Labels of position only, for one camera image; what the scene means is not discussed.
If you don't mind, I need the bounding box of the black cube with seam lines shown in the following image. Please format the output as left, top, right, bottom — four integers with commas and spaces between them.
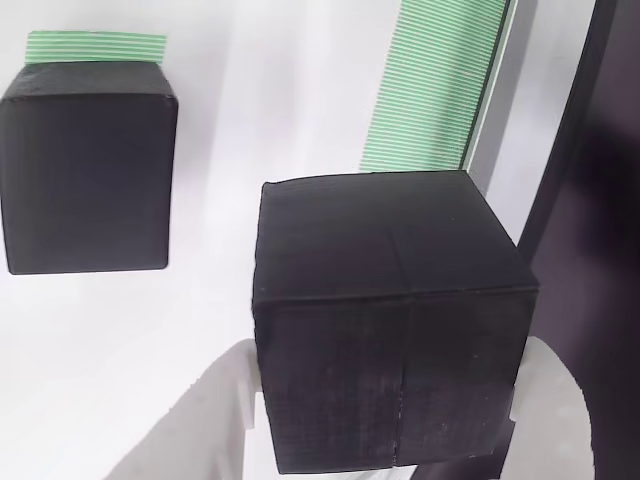
251, 169, 543, 475

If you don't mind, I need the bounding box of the black cube with scuffed face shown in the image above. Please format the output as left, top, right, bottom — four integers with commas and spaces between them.
0, 59, 180, 276

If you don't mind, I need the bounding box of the black flat panel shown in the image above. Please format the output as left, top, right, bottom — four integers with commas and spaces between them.
517, 0, 640, 480

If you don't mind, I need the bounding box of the green striped tape strip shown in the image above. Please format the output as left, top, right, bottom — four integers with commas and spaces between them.
359, 0, 507, 174

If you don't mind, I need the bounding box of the green striped tape square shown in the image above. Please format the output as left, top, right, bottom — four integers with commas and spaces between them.
24, 30, 168, 65

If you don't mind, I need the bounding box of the silver metal edge rail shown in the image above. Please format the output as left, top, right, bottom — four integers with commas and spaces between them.
459, 0, 520, 197

